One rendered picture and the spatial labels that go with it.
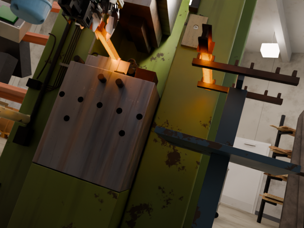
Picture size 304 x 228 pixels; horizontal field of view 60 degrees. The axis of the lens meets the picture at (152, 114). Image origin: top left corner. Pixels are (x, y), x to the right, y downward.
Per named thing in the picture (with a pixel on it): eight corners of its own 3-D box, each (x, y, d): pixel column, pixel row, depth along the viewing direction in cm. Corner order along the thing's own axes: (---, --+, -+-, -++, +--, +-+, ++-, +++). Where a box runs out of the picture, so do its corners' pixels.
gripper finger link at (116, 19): (105, 27, 98) (105, 2, 95) (106, 28, 99) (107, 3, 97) (116, 29, 97) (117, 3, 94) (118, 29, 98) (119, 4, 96)
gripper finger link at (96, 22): (93, 37, 91) (82, 22, 82) (98, 22, 92) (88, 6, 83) (101, 39, 90) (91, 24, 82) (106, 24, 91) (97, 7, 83)
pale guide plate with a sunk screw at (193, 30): (198, 48, 126) (208, 17, 129) (180, 44, 127) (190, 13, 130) (198, 50, 128) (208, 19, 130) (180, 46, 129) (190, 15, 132)
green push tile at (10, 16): (13, 21, 107) (21, 11, 112) (-7, 14, 105) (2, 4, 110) (13, 25, 109) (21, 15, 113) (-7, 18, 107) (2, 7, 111)
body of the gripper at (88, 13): (68, 25, 83) (49, 0, 71) (78, 1, 84) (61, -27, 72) (91, 30, 81) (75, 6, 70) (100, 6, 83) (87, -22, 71)
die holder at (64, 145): (119, 192, 99) (155, 82, 106) (31, 161, 105) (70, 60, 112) (142, 184, 153) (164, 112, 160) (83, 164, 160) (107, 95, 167)
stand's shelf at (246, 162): (299, 173, 67) (301, 165, 67) (154, 131, 79) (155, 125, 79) (275, 175, 95) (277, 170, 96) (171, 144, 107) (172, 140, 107)
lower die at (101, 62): (125, 78, 114) (130, 60, 116) (83, 67, 118) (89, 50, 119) (140, 102, 155) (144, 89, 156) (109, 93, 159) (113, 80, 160)
